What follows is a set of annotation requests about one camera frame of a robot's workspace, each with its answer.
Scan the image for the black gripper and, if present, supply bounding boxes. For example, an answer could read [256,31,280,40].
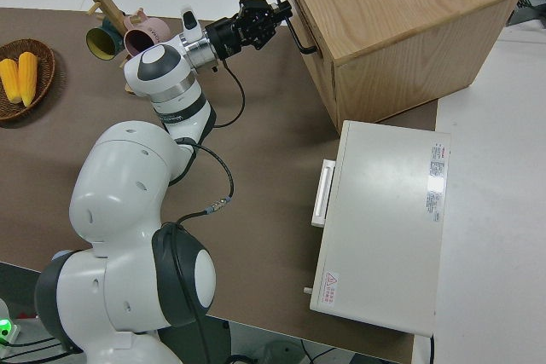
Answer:
[205,0,296,62]

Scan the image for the wooden drawer with black handle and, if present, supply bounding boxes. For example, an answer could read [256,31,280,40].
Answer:
[275,0,327,60]

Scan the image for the light wooden cabinet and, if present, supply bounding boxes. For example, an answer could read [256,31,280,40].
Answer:
[276,0,524,126]

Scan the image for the pink mug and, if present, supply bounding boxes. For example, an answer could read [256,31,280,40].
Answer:
[123,15,171,59]

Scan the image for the brown table mat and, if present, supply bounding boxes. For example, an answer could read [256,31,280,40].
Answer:
[0,6,441,364]

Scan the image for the dark teal mug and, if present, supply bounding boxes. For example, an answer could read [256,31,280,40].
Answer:
[84,17,125,62]

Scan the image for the white toaster oven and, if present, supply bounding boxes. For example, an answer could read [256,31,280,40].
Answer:
[309,119,453,337]

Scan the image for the brown wicker basket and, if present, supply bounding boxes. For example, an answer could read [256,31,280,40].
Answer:
[0,38,57,123]

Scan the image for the white device with green light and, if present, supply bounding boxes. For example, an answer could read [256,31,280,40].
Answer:
[0,297,21,346]

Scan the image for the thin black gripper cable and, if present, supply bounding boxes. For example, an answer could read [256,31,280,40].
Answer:
[211,61,247,130]

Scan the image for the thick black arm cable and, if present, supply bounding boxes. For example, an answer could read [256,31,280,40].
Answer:
[169,136,235,364]

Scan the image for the black robot base pedestal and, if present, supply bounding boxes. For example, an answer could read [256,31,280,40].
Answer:
[161,314,234,364]

